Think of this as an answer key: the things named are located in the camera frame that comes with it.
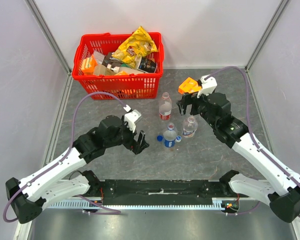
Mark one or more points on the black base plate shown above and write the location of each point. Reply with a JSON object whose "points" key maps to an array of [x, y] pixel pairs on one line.
{"points": [[157, 192]]}

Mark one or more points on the clear plastic packet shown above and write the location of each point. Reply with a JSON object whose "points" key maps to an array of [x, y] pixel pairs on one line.
{"points": [[99, 57]]}

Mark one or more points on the yellow chips bag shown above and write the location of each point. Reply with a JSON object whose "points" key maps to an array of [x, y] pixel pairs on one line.
{"points": [[138, 45]]}

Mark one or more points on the orange cardboard box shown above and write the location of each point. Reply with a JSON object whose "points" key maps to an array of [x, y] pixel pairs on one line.
{"points": [[189, 86]]}

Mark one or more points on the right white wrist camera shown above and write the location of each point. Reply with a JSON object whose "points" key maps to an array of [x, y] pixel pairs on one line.
{"points": [[208, 85]]}

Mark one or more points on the clear bottle blue label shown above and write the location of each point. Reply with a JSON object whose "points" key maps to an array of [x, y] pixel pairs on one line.
{"points": [[170, 135]]}

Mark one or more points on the orange yellow sponge pack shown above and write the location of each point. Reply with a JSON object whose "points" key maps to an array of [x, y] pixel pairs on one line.
{"points": [[88, 65]]}

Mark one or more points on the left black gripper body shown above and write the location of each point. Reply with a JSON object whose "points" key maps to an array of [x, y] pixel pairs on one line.
{"points": [[130, 142]]}

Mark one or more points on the beige pump bottle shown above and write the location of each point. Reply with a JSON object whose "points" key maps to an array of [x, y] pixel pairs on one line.
{"points": [[115, 71]]}

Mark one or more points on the clear bottle red label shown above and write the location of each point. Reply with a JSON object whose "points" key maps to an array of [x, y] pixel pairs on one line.
{"points": [[165, 106]]}

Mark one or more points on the small bottle white cap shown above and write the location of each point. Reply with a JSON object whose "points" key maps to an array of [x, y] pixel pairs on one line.
{"points": [[190, 125]]}

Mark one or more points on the white blue bottle cap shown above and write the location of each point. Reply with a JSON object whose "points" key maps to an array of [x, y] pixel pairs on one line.
{"points": [[178, 139]]}

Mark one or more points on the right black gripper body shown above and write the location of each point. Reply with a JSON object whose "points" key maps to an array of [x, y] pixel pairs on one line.
{"points": [[188, 100]]}

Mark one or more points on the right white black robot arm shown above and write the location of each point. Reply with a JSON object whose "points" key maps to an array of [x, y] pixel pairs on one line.
{"points": [[281, 190]]}

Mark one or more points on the brown snack packet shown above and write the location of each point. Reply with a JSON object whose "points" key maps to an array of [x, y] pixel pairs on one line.
{"points": [[109, 60]]}

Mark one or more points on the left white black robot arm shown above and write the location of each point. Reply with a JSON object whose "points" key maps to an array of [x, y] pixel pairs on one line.
{"points": [[29, 196]]}

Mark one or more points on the black instant noodle cup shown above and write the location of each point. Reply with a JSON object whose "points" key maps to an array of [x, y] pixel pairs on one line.
{"points": [[146, 65]]}

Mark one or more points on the white slotted cable duct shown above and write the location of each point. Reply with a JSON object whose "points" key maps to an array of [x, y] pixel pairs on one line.
{"points": [[215, 205]]}

